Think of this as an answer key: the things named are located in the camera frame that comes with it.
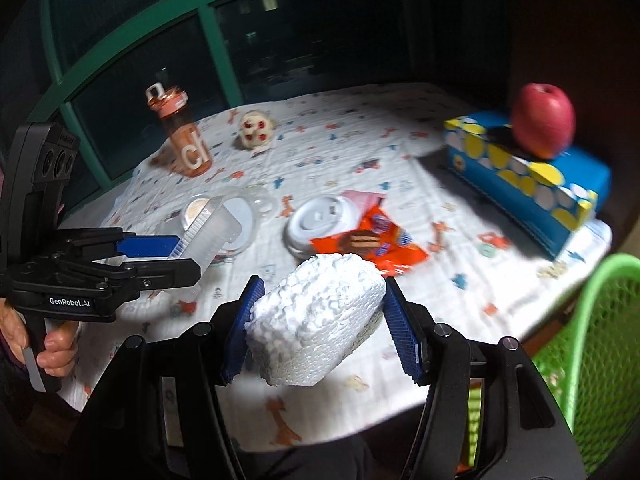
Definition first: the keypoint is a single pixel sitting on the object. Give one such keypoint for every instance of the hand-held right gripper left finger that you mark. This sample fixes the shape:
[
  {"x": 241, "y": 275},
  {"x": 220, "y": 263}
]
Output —
[{"x": 244, "y": 332}]

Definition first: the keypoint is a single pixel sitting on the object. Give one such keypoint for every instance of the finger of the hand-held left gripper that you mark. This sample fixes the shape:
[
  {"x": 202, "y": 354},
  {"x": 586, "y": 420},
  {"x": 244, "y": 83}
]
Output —
[
  {"x": 170, "y": 272},
  {"x": 150, "y": 246}
]

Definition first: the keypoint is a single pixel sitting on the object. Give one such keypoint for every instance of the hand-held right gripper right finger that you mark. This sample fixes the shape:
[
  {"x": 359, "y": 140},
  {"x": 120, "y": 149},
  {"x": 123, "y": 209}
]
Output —
[{"x": 403, "y": 336}]

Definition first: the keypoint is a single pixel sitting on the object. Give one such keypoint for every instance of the clear plastic container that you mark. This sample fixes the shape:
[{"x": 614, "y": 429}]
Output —
[{"x": 215, "y": 237}]

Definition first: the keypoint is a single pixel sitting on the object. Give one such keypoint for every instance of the white foam block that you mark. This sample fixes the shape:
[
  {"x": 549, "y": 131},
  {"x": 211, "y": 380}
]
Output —
[{"x": 310, "y": 310}]

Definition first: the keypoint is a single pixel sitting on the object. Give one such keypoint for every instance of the orange snack wrapper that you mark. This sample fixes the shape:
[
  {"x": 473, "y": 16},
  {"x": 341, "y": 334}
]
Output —
[{"x": 395, "y": 256}]

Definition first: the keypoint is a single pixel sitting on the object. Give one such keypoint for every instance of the clear plastic dome lid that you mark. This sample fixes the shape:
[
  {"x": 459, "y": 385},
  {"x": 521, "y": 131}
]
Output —
[{"x": 252, "y": 210}]

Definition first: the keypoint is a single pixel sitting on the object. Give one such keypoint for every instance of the white cup lid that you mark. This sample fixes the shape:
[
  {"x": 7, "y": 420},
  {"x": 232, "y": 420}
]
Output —
[{"x": 316, "y": 220}]

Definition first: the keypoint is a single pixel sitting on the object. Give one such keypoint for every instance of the pink snack wrapper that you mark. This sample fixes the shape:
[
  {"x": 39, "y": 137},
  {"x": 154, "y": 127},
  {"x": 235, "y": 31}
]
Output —
[{"x": 363, "y": 200}]

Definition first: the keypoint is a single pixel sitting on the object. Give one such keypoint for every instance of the green mesh basket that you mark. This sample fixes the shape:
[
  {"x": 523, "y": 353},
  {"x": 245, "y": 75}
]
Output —
[{"x": 600, "y": 360}]

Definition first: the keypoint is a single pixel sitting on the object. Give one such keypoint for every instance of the person's left hand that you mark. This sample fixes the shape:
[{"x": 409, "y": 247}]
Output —
[{"x": 59, "y": 352}]

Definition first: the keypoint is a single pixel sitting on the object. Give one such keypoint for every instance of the orange water bottle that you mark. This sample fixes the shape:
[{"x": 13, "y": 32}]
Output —
[{"x": 189, "y": 146}]

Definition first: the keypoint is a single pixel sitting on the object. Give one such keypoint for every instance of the white skull toy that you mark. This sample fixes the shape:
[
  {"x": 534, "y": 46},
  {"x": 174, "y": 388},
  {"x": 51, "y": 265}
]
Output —
[{"x": 256, "y": 130}]

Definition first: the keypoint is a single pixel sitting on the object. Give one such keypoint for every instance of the blue dotted tissue box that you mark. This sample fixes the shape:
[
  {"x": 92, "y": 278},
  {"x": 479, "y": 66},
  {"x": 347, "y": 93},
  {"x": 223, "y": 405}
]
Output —
[{"x": 530, "y": 195}]

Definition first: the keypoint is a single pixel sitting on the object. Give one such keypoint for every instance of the printed blanket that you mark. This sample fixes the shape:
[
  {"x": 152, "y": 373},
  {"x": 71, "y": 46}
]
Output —
[{"x": 350, "y": 150}]

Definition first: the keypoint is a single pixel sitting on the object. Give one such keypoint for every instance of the red apple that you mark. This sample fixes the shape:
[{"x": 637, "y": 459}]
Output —
[{"x": 542, "y": 120}]

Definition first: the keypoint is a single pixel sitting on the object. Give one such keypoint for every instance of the green window frame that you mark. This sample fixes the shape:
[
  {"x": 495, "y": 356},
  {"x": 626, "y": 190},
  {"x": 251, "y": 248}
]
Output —
[{"x": 220, "y": 55}]

